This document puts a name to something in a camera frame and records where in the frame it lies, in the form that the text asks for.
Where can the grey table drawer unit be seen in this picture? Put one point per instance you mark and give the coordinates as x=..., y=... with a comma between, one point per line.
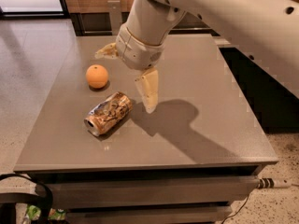
x=188, y=196

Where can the black chair frame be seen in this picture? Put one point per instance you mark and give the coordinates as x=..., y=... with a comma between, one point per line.
x=44, y=203

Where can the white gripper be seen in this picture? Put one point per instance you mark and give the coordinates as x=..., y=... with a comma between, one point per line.
x=136, y=51

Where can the crushed orange soda can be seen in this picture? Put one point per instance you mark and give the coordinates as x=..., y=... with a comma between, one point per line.
x=108, y=113

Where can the striped cable plug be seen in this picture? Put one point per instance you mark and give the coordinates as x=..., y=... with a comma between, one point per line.
x=271, y=183

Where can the orange fruit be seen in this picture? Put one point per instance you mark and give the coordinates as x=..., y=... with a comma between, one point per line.
x=97, y=76

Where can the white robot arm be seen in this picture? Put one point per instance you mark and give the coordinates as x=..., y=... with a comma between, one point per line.
x=267, y=31

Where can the left metal wall bracket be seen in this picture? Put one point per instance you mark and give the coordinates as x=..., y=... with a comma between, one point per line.
x=115, y=16

